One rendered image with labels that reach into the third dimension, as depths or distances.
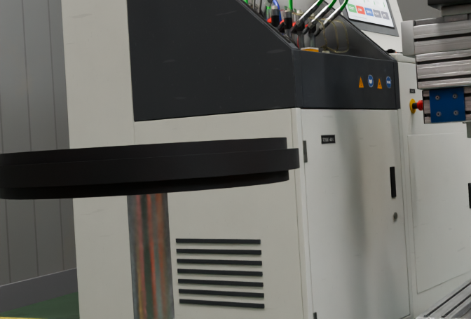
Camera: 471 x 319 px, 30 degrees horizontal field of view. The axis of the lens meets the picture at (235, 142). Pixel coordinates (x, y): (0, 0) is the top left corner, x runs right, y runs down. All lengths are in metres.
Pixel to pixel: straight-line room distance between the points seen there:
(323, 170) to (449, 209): 0.97
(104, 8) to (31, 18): 1.74
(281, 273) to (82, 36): 1.01
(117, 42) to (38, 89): 1.78
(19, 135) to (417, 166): 2.07
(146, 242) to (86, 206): 1.87
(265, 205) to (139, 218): 1.46
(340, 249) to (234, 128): 0.47
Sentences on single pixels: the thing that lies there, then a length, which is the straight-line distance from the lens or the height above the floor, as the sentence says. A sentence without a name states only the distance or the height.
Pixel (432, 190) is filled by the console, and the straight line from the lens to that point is 3.23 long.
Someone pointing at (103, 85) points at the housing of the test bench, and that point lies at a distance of 2.81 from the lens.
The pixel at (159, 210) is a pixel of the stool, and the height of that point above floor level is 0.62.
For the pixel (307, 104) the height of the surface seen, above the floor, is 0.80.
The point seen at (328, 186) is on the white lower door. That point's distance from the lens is 2.52.
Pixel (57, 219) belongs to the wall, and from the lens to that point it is 4.58.
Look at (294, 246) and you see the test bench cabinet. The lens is 2.42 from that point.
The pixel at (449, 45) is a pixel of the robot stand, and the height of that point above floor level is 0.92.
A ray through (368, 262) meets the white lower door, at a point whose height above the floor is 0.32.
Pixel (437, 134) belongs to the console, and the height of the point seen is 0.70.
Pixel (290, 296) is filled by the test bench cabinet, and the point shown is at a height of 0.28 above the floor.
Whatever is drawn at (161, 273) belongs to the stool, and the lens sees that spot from 1.02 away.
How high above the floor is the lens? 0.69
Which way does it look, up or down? level
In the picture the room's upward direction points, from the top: 3 degrees counter-clockwise
